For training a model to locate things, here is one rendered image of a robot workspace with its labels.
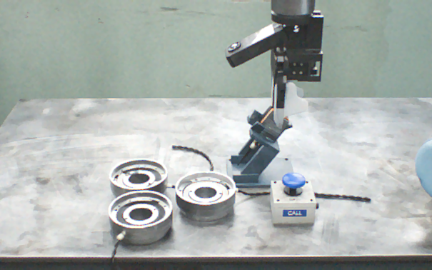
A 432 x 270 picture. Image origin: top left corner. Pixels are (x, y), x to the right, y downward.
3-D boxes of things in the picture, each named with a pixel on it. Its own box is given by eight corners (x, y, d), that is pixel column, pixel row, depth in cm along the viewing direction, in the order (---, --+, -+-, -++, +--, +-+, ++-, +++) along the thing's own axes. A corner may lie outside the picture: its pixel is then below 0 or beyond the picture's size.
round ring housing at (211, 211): (188, 229, 100) (187, 209, 99) (168, 197, 109) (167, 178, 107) (245, 215, 104) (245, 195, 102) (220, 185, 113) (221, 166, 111)
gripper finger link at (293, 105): (308, 133, 108) (310, 83, 104) (275, 133, 107) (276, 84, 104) (305, 127, 110) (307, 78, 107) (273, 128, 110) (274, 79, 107)
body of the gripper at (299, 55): (320, 86, 104) (325, 18, 98) (270, 86, 104) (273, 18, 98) (313, 69, 111) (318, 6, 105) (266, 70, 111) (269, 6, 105)
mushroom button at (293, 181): (281, 207, 102) (283, 182, 99) (279, 194, 105) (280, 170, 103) (305, 207, 102) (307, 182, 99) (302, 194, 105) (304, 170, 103)
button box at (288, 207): (273, 225, 102) (274, 201, 99) (269, 201, 108) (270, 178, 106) (320, 225, 102) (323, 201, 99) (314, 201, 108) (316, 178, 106)
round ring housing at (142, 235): (135, 203, 107) (133, 184, 105) (185, 221, 103) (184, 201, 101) (97, 235, 99) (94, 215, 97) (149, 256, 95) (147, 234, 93)
